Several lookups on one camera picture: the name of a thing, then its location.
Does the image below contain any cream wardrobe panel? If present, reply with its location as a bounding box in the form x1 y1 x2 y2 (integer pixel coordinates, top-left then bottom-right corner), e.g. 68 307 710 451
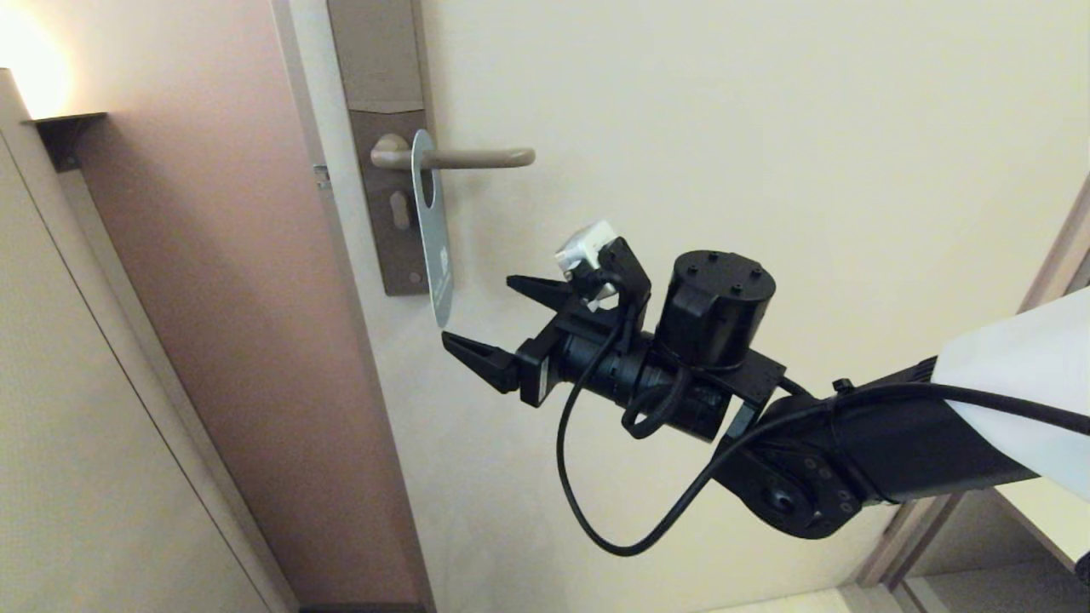
0 70 299 613

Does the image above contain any bronze door lock plate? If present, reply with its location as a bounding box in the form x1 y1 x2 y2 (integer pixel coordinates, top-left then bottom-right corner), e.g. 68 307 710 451
328 0 450 296

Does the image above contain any beige metal door handle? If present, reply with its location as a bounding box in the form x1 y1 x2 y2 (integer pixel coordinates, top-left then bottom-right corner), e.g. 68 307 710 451
371 134 536 170

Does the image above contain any cream white door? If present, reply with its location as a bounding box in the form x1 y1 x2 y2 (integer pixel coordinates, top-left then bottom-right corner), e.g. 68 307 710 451
272 0 1090 613

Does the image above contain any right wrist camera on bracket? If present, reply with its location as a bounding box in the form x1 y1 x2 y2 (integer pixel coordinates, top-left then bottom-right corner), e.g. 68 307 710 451
555 220 652 316

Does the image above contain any white closet shelf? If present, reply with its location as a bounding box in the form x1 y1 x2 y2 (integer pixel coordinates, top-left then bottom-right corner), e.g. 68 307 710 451
992 477 1090 573

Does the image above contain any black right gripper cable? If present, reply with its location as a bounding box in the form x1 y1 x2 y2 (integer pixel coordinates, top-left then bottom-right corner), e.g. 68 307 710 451
557 324 1090 559

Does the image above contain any white door hanger sign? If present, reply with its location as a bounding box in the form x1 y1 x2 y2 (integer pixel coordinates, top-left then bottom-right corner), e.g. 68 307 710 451
410 129 454 329

